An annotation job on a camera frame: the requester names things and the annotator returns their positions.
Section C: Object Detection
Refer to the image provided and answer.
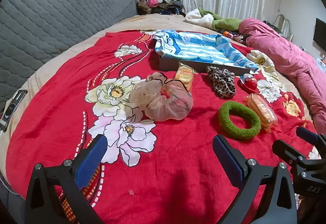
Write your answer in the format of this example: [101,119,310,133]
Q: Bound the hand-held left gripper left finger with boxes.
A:
[25,134,109,224]

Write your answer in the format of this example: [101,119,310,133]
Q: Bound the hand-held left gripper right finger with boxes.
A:
[213,134,298,224]

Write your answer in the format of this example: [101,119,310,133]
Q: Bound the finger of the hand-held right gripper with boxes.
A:
[296,126,326,149]
[272,139,310,167]

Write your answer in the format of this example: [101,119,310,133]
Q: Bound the green fuzzy scrunchie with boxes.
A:
[218,101,261,141]

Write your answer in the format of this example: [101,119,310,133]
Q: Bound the yellow biscuit packet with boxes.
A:
[244,94,279,134]
[174,61,198,92]

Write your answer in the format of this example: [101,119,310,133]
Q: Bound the red toy egg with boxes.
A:
[238,73,260,93]

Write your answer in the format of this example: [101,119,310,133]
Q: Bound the sheer beige scrunchie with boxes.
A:
[145,80,194,121]

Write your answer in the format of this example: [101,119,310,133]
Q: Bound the leopard print scrunchie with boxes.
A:
[206,66,236,99]

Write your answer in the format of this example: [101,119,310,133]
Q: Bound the clear plastic wrapper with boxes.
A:
[129,73,165,110]

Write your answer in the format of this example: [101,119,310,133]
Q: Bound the grey tray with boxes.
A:
[157,53,251,77]

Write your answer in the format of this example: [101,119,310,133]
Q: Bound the red floral blanket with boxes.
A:
[5,30,321,224]

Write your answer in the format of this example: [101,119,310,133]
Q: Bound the pink quilt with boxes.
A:
[238,18,326,135]

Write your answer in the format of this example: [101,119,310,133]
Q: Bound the black and silver device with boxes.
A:
[0,89,28,135]

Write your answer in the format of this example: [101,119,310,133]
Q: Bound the black television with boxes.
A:
[313,18,326,49]

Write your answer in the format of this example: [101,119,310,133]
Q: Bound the dark bag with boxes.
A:
[263,20,281,32]

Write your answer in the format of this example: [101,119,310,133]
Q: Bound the vanity mirror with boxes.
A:
[274,13,293,37]

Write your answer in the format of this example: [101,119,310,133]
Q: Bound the blue striped cartoon cloth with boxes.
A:
[152,31,259,72]

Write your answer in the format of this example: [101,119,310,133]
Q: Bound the colourful foil wrappers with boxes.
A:
[229,33,246,42]

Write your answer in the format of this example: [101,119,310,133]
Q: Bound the green and white blanket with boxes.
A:
[184,8,243,31]

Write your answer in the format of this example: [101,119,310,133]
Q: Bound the grey quilted headboard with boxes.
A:
[0,0,138,112]

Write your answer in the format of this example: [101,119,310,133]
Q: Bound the pile of clothes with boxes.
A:
[135,0,186,16]

